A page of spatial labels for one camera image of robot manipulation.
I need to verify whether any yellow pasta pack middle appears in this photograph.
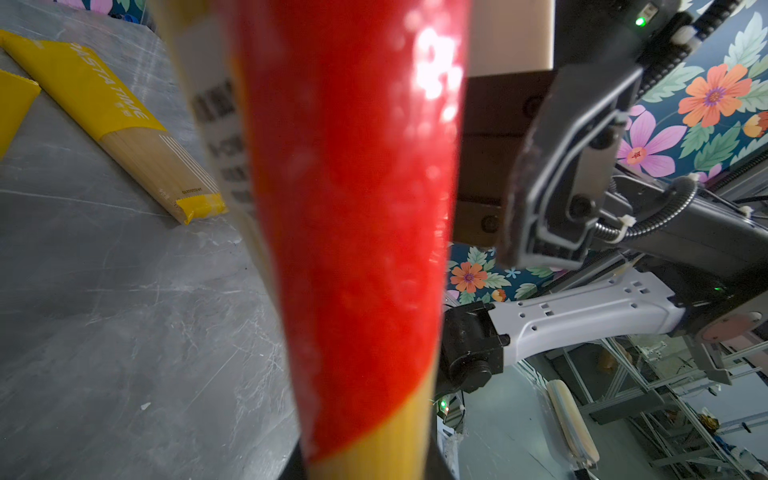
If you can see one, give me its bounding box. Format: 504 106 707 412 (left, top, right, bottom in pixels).
0 70 41 158

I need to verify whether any yellow pasta pack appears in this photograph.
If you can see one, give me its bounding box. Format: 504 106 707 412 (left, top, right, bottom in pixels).
1 31 228 225
0 70 41 158

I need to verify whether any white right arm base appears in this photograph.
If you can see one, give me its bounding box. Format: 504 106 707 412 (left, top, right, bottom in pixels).
437 266 685 397

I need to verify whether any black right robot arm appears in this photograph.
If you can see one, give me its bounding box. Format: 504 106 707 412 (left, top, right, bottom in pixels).
444 1 767 357

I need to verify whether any yellow pasta pack right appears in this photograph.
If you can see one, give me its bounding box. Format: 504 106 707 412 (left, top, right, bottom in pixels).
1 31 228 225

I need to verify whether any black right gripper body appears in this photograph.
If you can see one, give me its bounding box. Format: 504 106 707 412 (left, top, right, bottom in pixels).
452 0 643 271

